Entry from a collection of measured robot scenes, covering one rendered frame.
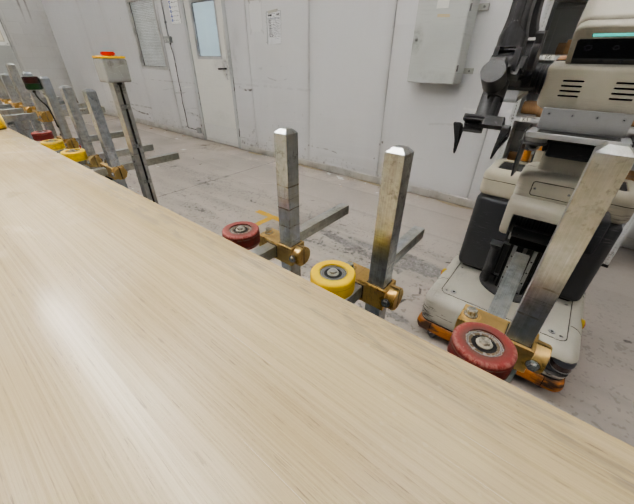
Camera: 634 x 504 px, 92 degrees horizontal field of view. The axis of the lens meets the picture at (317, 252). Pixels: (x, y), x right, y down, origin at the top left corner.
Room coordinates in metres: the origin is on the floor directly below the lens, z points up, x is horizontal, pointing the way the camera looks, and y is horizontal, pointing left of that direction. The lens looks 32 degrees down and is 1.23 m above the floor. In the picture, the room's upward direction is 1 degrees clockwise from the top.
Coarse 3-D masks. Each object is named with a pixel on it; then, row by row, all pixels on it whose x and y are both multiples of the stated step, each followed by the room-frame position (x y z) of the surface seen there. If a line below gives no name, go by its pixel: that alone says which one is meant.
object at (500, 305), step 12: (516, 252) 0.61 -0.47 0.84; (516, 264) 0.56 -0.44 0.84; (504, 276) 0.52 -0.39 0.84; (516, 276) 0.52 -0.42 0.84; (504, 288) 0.48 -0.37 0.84; (516, 288) 0.48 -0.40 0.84; (492, 300) 0.44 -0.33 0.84; (504, 300) 0.44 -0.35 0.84; (492, 312) 0.41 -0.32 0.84; (504, 312) 0.41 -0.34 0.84
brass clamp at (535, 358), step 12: (480, 312) 0.40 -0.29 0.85; (456, 324) 0.38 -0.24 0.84; (492, 324) 0.37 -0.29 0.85; (504, 324) 0.37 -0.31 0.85; (516, 348) 0.33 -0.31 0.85; (528, 348) 0.32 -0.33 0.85; (540, 348) 0.32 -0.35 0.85; (528, 360) 0.31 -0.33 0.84; (540, 360) 0.31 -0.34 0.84; (540, 372) 0.30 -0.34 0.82
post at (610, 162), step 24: (600, 144) 0.37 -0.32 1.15; (624, 144) 0.34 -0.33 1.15; (600, 168) 0.34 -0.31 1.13; (624, 168) 0.33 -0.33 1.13; (576, 192) 0.34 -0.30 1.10; (600, 192) 0.33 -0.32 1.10; (576, 216) 0.34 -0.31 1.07; (600, 216) 0.32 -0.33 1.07; (552, 240) 0.34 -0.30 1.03; (576, 240) 0.33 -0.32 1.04; (552, 264) 0.34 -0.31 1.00; (576, 264) 0.32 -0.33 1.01; (528, 288) 0.34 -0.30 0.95; (552, 288) 0.33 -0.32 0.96; (528, 312) 0.34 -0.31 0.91; (528, 336) 0.33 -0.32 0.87
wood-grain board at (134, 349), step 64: (0, 192) 0.80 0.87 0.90; (64, 192) 0.80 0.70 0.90; (128, 192) 0.81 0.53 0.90; (0, 256) 0.48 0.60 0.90; (64, 256) 0.48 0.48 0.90; (128, 256) 0.49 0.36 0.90; (192, 256) 0.49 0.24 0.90; (256, 256) 0.49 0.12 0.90; (0, 320) 0.32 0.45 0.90; (64, 320) 0.32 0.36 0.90; (128, 320) 0.32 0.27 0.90; (192, 320) 0.32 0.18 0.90; (256, 320) 0.32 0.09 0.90; (320, 320) 0.33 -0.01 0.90; (384, 320) 0.33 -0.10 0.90; (0, 384) 0.22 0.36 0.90; (64, 384) 0.22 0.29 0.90; (128, 384) 0.22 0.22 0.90; (192, 384) 0.22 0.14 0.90; (256, 384) 0.22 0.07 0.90; (320, 384) 0.22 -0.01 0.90; (384, 384) 0.22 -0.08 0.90; (448, 384) 0.22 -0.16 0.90; (0, 448) 0.15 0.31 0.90; (64, 448) 0.15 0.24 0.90; (128, 448) 0.15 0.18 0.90; (192, 448) 0.15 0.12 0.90; (256, 448) 0.15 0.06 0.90; (320, 448) 0.15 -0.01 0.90; (384, 448) 0.15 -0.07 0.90; (448, 448) 0.15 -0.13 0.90; (512, 448) 0.16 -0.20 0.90; (576, 448) 0.16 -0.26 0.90
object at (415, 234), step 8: (408, 232) 0.73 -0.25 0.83; (416, 232) 0.73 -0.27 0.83; (400, 240) 0.69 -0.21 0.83; (408, 240) 0.69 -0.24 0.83; (416, 240) 0.72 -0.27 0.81; (400, 248) 0.65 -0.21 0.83; (408, 248) 0.68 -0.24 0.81; (400, 256) 0.64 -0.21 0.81; (360, 288) 0.49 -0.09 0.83; (352, 296) 0.47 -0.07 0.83; (360, 296) 0.50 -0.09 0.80
